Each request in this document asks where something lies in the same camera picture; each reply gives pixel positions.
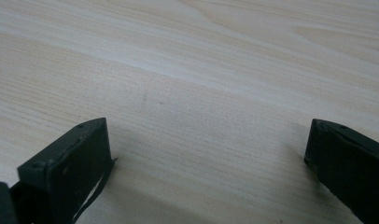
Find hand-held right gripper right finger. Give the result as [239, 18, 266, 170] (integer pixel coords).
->
[303, 118, 379, 224]

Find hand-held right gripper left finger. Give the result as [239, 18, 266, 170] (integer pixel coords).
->
[8, 117, 119, 224]

